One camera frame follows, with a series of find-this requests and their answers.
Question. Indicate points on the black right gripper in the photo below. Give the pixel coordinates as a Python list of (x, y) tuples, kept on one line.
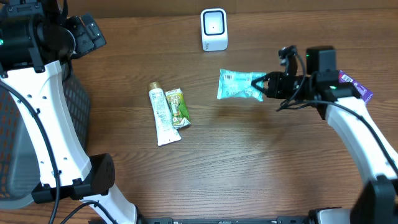
[(276, 91)]

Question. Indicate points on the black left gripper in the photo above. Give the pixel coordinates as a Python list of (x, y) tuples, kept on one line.
[(88, 43)]

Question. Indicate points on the teal wipes pack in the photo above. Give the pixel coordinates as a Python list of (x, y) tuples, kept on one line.
[(238, 85)]

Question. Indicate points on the green yellow snack pack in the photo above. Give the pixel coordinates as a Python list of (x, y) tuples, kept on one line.
[(179, 110)]

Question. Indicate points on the white tube gold cap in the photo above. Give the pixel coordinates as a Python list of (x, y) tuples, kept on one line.
[(166, 133)]

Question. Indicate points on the purple pad package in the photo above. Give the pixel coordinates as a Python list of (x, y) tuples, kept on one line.
[(366, 94)]

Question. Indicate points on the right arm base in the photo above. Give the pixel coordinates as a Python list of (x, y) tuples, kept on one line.
[(333, 215)]

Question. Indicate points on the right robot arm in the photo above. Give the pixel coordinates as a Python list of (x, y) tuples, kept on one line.
[(314, 81)]

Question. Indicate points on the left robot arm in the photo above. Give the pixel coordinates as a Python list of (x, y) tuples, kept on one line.
[(39, 40)]

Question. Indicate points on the grey plastic basket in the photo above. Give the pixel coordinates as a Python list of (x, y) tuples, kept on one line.
[(19, 167)]

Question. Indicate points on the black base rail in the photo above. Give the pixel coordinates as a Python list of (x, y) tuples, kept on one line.
[(278, 220)]

